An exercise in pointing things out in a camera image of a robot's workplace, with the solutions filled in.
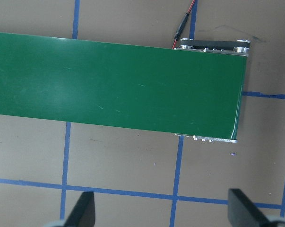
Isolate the green belt conveyor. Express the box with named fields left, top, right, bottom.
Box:
left=0, top=31, right=251, bottom=144

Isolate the red black conveyor wire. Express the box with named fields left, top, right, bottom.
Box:
left=172, top=0, right=196, bottom=50

